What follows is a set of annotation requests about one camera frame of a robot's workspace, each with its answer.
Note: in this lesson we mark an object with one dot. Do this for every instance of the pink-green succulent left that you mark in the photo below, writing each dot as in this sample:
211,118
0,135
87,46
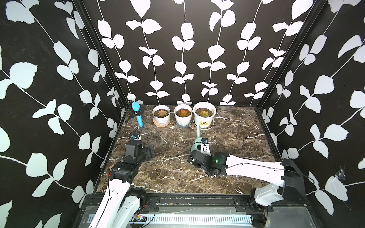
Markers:
161,113

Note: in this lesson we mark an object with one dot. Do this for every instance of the white ribbed pot left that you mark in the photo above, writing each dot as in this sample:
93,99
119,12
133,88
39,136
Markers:
162,120

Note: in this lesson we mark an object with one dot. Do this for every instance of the white perforated strip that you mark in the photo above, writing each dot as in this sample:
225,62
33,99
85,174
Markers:
193,219

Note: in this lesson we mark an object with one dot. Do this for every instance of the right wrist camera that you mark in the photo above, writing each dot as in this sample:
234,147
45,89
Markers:
204,148

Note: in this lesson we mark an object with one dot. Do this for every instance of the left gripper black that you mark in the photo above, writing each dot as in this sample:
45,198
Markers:
148,155

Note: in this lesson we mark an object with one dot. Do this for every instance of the black mini tripod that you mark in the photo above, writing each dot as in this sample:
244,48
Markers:
131,113

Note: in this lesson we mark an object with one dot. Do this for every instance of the blue-grey saucer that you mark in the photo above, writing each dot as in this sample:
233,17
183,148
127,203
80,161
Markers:
183,126

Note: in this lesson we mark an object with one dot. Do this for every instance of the black front rail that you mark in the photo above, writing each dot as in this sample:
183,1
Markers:
159,200

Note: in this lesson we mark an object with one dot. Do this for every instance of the yellow-green succulent right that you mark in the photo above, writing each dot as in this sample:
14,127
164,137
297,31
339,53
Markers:
204,112

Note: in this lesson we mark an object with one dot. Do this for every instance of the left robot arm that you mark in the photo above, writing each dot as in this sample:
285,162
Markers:
120,202

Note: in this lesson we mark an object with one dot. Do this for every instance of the blue handheld device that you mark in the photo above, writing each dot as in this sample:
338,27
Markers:
137,111

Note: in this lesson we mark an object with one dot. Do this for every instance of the peach saucer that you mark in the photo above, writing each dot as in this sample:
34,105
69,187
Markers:
161,125

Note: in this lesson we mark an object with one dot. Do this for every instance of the white saucer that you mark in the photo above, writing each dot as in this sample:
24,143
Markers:
207,127

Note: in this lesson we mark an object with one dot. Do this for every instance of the small circuit board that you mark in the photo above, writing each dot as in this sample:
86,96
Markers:
139,218

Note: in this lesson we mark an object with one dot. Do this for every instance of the white round pot right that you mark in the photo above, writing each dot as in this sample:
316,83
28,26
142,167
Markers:
204,121

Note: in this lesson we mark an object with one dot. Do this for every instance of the white fluted pot middle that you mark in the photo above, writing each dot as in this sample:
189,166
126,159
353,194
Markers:
185,120

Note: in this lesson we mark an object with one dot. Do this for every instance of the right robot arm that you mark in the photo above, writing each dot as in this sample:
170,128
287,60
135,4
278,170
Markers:
286,181

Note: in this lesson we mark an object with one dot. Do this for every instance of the mint green watering can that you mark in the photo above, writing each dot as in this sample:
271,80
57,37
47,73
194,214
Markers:
196,145

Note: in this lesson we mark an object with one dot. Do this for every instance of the orange succulent middle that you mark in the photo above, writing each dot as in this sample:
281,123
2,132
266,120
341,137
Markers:
183,112

